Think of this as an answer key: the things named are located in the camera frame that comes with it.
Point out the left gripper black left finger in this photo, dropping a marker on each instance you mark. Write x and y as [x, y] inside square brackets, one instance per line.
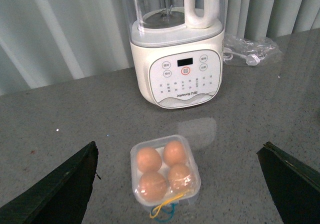
[61, 197]

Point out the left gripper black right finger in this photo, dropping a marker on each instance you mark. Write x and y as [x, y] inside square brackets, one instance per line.
[293, 185]

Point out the brown egg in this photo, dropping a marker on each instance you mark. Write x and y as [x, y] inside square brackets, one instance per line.
[152, 186]

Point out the back left egg in box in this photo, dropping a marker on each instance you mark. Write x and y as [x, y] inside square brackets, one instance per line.
[148, 160]

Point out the egg in box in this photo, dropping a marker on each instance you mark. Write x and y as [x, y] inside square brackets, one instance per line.
[148, 160]
[174, 153]
[180, 178]

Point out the clear plastic egg box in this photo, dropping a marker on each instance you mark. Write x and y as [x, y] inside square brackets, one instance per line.
[159, 145]

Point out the front right egg in box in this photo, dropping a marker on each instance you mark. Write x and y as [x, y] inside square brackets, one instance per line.
[180, 178]

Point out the back right egg in box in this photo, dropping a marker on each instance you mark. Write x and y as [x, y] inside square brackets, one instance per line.
[174, 153]

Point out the yellow rubber band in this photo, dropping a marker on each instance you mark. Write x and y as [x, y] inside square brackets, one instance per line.
[172, 201]

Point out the blue rubber band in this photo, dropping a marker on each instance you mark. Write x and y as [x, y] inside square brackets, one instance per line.
[163, 213]

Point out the clear plastic bag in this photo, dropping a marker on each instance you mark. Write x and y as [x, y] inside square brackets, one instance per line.
[248, 53]

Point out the white Joyoung blender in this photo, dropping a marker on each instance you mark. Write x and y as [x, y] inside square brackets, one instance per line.
[177, 49]

